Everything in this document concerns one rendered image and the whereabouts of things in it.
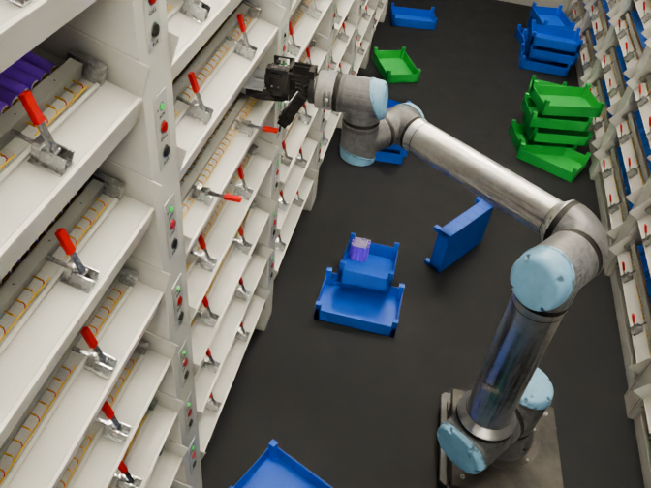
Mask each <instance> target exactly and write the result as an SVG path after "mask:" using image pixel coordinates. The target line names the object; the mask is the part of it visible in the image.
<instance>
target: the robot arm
mask: <svg viewBox="0 0 651 488"><path fill-rule="evenodd" d="M279 58H285V59H290V62H289V65H287V63H284V62H283V64H281V60H279ZM265 87H266V89H264V88H265ZM297 91H298V92H297ZM241 92H242V93H244V94H246V95H248V96H250V97H253V98H256V99H259V100H265V101H273V102H274V101H276V102H284V101H288V100H289V101H291V102H290V103H289V104H288V106H287V107H286V108H284V109H283V110H282V111H281V112H280V115H279V117H278V119H279V120H278V122H277V124H279V125H280V126H282V127H283V128H285V129H286V127H287V126H288V125H289V126H290V124H291V123H292V122H293V121H294V118H295V115H296V114H297V112H298V111H299V110H300V108H301V107H302V106H303V104H304V103H305V102H306V100H307V99H308V103H309V104H314V105H315V108H319V109H325V110H331V111H335V112H341V113H343V119H342V130H341V140H340V143H339V146H340V156H341V158H342V159H343V160H344V161H345V162H347V163H349V164H351V165H354V166H359V167H364V166H369V165H371V164H372V163H373V162H374V160H375V159H376V155H375V154H376V153H377V152H379V151H381V150H384V149H386V148H388V147H391V146H393V145H394V144H397V145H398V146H400V147H401V148H403V149H405V150H406V151H410V152H411V153H413V154H414V155H416V156H417V157H419V158H421V159H422V160H424V161H425V162H426V163H428V164H429V165H430V166H432V167H434V168H436V169H437V170H439V171H440V172H442V173H444V174H445V175H447V176H448V177H450V178H451V179H453V180H455V181H456V182H458V183H459V184H461V185H462V186H464V187H466V188H467V189H469V190H470V191H472V192H473V193H475V194H477V195H478V196H480V197H481V198H483V199H485V200H486V201H488V202H490V203H491V204H493V205H494V206H496V207H497V208H499V209H501V210H502V211H504V212H505V213H507V214H508V215H510V216H512V217H513V218H515V219H516V220H517V221H518V222H520V223H522V224H523V225H525V226H526V227H528V228H529V229H532V230H533V231H535V232H536V233H538V234H539V235H540V236H541V239H542V243H540V244H539V245H537V246H536V247H534V248H531V249H529V250H528V251H526V252H525V253H524V254H523V255H522V256H521V257H520V258H519V259H518V260H517V261H516V262H515V263H514V265H513V267H512V269H511V276H510V281H511V285H512V286H513V288H512V295H511V299H510V301H509V303H508V306H507V308H506V311H505V313H504V315H503V317H502V319H501V322H500V324H499V326H498V329H497V331H496V334H495V336H494V339H493V341H492V343H491V346H490V348H489V351H488V353H487V355H486V358H485V360H484V362H483V364H482V366H481V369H480V373H479V375H478V377H477V380H476V382H475V385H474V387H473V389H472V390H469V391H467V392H466V393H464V394H463V395H462V397H461V398H460V400H459V402H458V404H457V407H456V409H455V412H454V414H453V415H452V416H451V417H450V418H449V419H448V420H446V421H445V422H443V423H442V425H441V426H440V427H439V428H438V431H437V438H438V442H439V444H440V446H441V448H442V449H443V450H444V452H445V453H446V455H447V456H448V457H449V459H450V460H451V461H452V462H453V463H454V465H456V466H457V467H458V468H459V469H461V470H463V471H464V472H466V473H470V474H477V473H480V472H481V471H483V470H485V469H486V468H487V467H488V466H489V465H490V464H491V463H492V462H493V461H494V460H495V459H496V460H500V461H506V462H510V461H516V460H519V459H521V458H522V457H524V456H525V455H526V454H527V453H528V451H529V450H530V448H531V446H532V444H533V440H534V428H535V427H536V425H537V424H538V422H539V421H540V419H541V418H542V416H543V414H544V412H545V411H546V409H547V408H548V407H549V406H550V404H551V400H552V398H553V393H554V391H553V386H552V383H551V382H550V380H549V378H548V376H547V375H546V374H545V373H544V372H543V371H542V370H540V369H539V368H537V367H538V366H539V364H540V362H541V360H542V358H543V355H544V353H545V351H546V349H547V347H548V345H549V343H550V341H551V339H552V337H553V335H554V333H555V332H556V330H557V328H558V326H559V324H560V322H561V320H562V318H563V317H564V315H565V314H566V313H567V312H568V310H569V309H570V307H571V305H572V303H573V301H574V298H575V296H576V294H577V293H578V291H579V290H580V289H581V288H582V287H583V286H584V285H586V284H587V283H588V282H589V281H591V280H592V279H593V278H595V277H596V276H598V275H599V274H600V273H601V272H602V271H603V269H604V268H605V265H606V263H607V259H608V255H609V243H608V240H607V236H606V232H605V229H604V227H603V225H602V223H601V222H600V221H599V219H598V218H597V216H596V215H595V214H594V213H593V212H592V211H591V210H590V209H588V208H587V207H586V206H585V205H583V204H581V203H579V202H578V201H576V200H574V199H573V200H569V201H562V200H560V199H558V198H556V197H554V196H553V195H551V194H549V193H548V192H546V191H544V190H543V189H541V188H539V187H538V186H536V185H534V184H532V183H531V182H529V181H527V180H526V179H524V178H522V177H521V176H519V175H517V174H515V173H514V172H512V171H510V170H509V169H507V168H505V167H503V166H501V165H499V164H498V163H496V162H494V161H493V160H491V159H489V158H488V157H486V156H484V155H482V154H481V153H480V152H478V151H477V150H475V149H473V148H472V147H470V146H468V145H466V144H465V143H463V142H461V141H460V140H458V139H456V138H455V137H452V136H450V135H449V134H447V133H445V132H444V131H442V130H440V129H439V128H437V127H435V126H433V125H432V124H430V123H428V122H427V121H426V120H425V119H424V115H423V113H422V111H421V110H420V109H419V107H417V106H416V105H414V104H412V103H403V104H398V105H395V106H393V107H391V108H388V84H387V82H386V81H384V80H382V79H377V78H374V77H366V76H355V75H348V74H342V73H338V72H333V71H327V70H320V72H319V73H318V65H312V64H306V63H300V62H295V58H292V57H286V56H279V55H274V63H271V64H268V65H267V66H266V68H265V71H262V70H260V68H259V66H257V68H256V69H255V71H254V72H253V73H252V74H251V76H250V77H249V79H248V80H247V82H246V83H245V85H244V86H243V88H242V89H241ZM296 92H297V93H296ZM295 93H296V94H295ZM293 97H294V98H293Z"/></svg>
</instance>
